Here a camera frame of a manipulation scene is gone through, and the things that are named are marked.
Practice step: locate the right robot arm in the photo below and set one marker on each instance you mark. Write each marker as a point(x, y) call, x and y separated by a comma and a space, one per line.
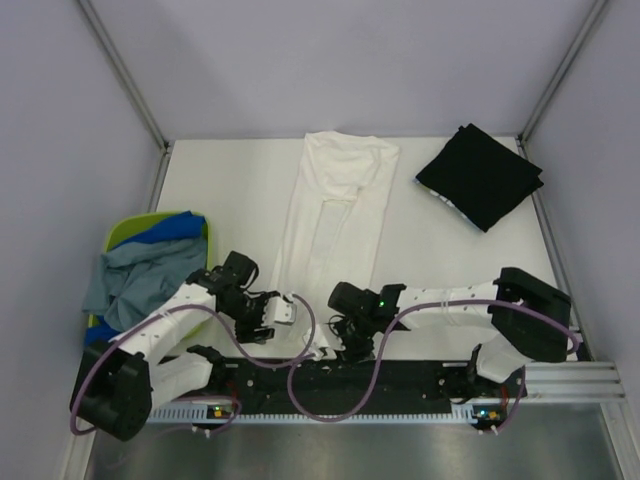
point(527, 318)

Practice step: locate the folded black t shirt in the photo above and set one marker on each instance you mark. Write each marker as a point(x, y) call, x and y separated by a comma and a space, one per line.
point(479, 177)

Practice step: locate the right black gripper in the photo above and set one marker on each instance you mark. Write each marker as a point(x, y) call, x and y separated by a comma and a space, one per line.
point(351, 352)

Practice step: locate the white floral t shirt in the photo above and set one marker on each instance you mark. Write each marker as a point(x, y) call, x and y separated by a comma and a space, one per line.
point(335, 215)

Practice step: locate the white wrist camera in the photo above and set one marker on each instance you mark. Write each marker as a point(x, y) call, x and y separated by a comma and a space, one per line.
point(280, 309)
point(323, 343)

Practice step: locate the grey blue t shirt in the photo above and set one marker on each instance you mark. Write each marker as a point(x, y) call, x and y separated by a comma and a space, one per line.
point(134, 279)

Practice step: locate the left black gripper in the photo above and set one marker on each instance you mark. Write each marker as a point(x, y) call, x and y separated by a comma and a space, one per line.
point(246, 332)

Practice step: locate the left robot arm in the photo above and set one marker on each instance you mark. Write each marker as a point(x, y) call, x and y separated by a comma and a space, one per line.
point(121, 381)

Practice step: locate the royal blue t shirt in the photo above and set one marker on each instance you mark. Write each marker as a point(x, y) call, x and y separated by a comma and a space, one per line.
point(170, 225)

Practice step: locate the slotted cable duct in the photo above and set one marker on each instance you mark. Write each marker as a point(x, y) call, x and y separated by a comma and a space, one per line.
point(187, 413)

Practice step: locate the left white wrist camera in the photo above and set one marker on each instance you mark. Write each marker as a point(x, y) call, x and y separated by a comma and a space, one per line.
point(280, 309)

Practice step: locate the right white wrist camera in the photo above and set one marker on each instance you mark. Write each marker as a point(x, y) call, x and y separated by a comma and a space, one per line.
point(323, 343)

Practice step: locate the green plastic basket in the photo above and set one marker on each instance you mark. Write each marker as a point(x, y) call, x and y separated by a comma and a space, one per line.
point(150, 225)

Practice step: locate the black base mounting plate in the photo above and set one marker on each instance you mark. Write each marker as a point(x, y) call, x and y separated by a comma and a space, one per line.
point(330, 388)

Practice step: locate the left aluminium frame post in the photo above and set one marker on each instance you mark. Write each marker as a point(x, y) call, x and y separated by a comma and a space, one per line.
point(121, 72)

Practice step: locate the aluminium frame post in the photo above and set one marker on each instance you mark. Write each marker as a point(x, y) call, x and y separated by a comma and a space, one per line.
point(588, 27)
point(121, 72)

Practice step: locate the right aluminium frame post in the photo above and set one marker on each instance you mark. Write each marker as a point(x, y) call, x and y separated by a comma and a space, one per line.
point(588, 27)

